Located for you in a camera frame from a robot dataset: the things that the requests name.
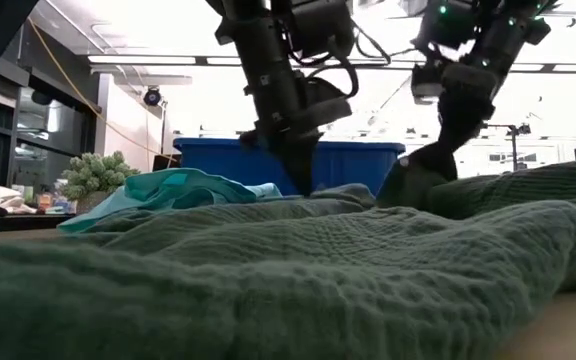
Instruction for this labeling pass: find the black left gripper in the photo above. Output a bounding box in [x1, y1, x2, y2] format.
[241, 79, 353, 197]

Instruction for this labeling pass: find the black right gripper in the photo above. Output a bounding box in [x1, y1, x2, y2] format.
[411, 62, 499, 151]

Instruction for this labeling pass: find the teal shirt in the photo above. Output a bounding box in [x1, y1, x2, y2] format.
[56, 167, 284, 235]

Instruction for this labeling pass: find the dark green knit garment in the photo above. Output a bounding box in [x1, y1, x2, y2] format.
[0, 142, 576, 360]

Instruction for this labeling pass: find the black metal gantry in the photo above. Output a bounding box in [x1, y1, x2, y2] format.
[485, 122, 532, 171]

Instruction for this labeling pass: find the blue plastic bin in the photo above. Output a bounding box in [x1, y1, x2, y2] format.
[172, 137, 407, 197]

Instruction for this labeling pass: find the black speaker box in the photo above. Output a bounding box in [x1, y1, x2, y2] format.
[152, 153, 182, 172]

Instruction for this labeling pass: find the black hanging reel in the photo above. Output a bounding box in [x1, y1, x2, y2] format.
[142, 85, 163, 107]

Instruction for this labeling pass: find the potted green succulent plant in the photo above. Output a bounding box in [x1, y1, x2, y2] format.
[60, 151, 141, 215]

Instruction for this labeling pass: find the white crumpled cloth pile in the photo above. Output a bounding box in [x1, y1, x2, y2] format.
[0, 182, 38, 216]

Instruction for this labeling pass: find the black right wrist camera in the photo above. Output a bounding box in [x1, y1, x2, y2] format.
[412, 0, 475, 51]

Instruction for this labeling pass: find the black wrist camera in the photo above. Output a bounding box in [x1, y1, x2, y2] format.
[412, 0, 475, 51]
[287, 0, 357, 59]

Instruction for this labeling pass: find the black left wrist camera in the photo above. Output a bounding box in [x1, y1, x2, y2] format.
[287, 0, 357, 59]

